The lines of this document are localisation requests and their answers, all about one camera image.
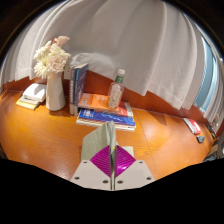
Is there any white flower bouquet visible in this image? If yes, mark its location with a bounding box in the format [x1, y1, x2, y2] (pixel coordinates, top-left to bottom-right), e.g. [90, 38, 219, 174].
[33, 35, 72, 80]

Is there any upright blue book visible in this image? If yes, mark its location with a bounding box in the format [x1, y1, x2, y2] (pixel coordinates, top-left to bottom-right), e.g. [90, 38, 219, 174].
[73, 63, 89, 114]

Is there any red booklet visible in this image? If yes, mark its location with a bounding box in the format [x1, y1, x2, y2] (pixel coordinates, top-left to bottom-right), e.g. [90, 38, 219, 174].
[182, 117, 202, 135]

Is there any clear plastic bottle green label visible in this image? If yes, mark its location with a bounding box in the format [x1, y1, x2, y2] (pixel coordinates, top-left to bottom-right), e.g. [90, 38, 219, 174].
[107, 68, 126, 110]

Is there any thick white book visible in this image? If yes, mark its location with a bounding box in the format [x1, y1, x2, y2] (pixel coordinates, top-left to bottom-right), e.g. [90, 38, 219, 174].
[22, 83, 48, 103]

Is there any white ceramic vase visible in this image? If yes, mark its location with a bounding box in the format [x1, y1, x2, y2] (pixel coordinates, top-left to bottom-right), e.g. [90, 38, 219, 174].
[45, 71, 67, 112]

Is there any window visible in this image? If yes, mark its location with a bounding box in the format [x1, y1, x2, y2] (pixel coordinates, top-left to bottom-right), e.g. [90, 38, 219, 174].
[193, 36, 223, 114]

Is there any flat white book under stack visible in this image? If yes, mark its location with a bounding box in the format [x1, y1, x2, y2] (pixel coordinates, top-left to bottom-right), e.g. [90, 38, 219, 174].
[75, 118, 137, 132]

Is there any flat orange book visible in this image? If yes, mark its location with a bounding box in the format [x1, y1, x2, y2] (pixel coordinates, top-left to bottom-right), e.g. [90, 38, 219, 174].
[78, 93, 129, 112]

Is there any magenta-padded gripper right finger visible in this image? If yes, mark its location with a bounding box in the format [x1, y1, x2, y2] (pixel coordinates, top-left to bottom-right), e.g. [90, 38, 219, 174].
[114, 145, 156, 191]

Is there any flat yellow book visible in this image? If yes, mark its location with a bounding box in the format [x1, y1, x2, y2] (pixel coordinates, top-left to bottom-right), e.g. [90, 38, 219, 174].
[15, 95, 40, 111]

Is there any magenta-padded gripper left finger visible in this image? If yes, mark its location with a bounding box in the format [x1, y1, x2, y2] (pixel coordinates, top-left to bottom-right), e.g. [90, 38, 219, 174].
[70, 145, 113, 191]

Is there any white curtain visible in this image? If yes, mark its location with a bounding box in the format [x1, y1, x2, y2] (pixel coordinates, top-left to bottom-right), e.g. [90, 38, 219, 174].
[0, 0, 224, 125]

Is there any grey-green towel with yellow stripe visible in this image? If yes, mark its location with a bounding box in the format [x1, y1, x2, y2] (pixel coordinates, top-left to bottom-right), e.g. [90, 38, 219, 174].
[80, 120, 135, 191]

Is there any flat red book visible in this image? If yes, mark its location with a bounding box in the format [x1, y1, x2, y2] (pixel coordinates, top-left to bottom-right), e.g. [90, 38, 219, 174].
[118, 100, 134, 118]

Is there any flat blue book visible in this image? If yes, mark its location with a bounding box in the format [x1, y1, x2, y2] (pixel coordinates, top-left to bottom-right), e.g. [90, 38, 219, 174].
[78, 108, 137, 127]

